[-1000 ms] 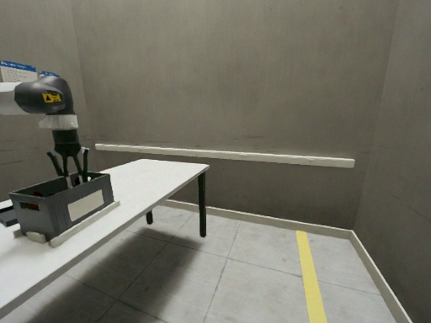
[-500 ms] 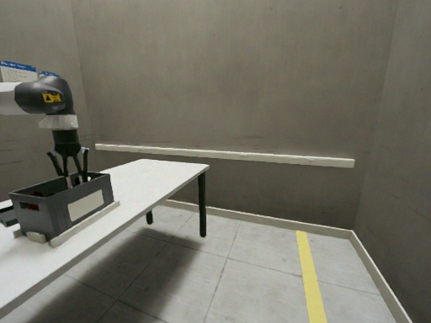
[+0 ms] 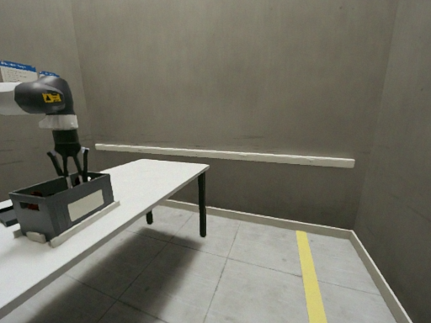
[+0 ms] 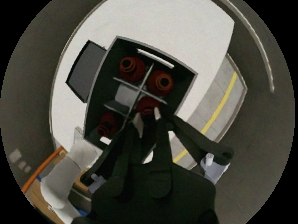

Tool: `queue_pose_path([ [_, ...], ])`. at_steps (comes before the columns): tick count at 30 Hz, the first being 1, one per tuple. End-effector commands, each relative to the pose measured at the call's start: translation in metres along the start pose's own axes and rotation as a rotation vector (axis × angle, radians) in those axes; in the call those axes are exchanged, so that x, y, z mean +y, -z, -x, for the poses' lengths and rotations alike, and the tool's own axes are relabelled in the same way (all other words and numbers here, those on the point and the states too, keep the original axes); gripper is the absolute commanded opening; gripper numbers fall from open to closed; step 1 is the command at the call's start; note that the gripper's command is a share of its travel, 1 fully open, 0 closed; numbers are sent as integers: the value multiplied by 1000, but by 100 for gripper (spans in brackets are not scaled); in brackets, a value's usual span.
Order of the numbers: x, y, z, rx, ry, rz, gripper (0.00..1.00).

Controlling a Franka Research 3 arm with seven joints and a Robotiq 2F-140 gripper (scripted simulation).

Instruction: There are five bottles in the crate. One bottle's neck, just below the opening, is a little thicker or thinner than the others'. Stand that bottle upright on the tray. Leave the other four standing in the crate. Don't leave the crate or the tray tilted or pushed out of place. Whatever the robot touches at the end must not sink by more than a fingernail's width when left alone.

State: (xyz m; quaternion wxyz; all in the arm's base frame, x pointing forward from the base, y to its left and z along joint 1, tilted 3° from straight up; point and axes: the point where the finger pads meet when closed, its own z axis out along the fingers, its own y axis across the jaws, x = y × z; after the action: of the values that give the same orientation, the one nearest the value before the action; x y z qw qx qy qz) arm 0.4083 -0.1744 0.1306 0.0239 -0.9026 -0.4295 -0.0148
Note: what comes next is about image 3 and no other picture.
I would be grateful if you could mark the grey plastic crate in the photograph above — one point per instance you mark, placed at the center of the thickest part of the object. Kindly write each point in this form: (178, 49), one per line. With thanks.
(64, 209)

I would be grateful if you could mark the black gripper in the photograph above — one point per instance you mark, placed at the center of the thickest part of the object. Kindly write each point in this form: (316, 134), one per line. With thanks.
(68, 137)

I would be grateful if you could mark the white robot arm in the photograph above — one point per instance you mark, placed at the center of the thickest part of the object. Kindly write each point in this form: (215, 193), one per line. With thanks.
(43, 96)

